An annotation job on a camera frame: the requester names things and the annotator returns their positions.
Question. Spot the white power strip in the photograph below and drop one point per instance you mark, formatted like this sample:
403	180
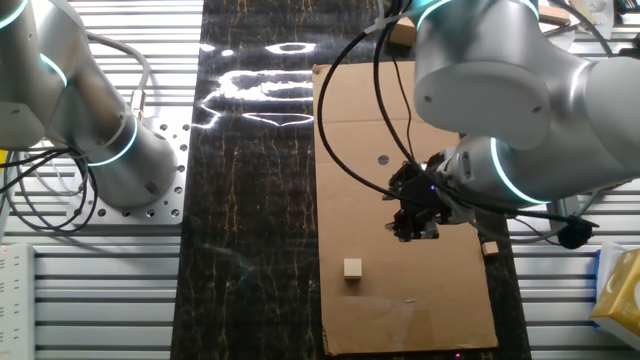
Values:
15	300

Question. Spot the tiny wooden block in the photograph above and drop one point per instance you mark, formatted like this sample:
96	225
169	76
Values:
490	248

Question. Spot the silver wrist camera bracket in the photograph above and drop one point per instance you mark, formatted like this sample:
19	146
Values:
457	214

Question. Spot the yellow tissue pack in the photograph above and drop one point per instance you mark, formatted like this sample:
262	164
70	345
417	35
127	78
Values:
620	295

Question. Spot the small wooden cube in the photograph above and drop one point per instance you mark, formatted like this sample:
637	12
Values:
352	268

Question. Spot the large wooden block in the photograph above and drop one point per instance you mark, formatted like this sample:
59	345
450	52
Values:
402	32

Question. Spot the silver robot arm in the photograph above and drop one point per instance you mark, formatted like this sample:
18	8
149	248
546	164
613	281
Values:
500	90

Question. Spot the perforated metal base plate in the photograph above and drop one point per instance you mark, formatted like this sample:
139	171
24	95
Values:
170	200

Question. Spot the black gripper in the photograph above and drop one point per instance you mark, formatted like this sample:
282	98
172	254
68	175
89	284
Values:
437	197

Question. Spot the blue white tissue packet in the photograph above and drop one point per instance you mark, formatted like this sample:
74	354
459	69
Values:
610	252

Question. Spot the brown cardboard sheet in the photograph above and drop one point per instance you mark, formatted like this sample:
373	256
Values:
375	310

